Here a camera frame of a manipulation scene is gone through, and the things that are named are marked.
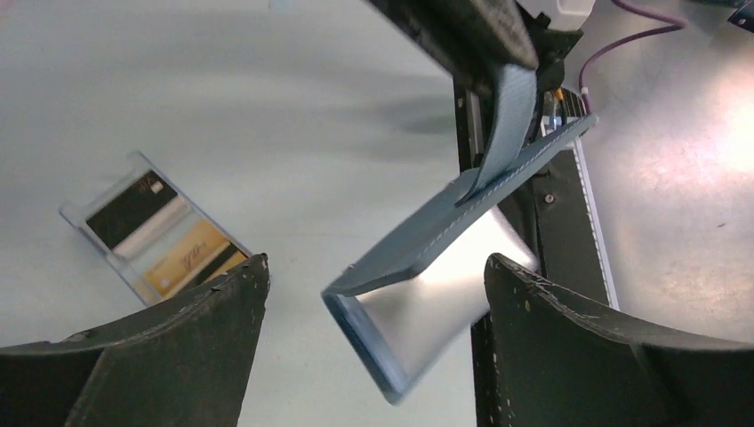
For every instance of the blue leather card holder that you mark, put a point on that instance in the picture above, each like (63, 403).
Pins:
(412, 293)

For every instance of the clear acrylic card tray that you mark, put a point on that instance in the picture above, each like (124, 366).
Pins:
(148, 243)

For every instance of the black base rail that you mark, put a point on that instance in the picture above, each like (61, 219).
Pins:
(552, 206)

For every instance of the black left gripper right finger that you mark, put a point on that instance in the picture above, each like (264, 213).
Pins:
(564, 359)

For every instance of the gold credit card stack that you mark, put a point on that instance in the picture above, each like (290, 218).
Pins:
(202, 253)

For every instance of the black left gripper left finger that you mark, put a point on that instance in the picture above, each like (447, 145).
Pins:
(182, 362)

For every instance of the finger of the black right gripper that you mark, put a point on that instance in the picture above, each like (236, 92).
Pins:
(465, 37)

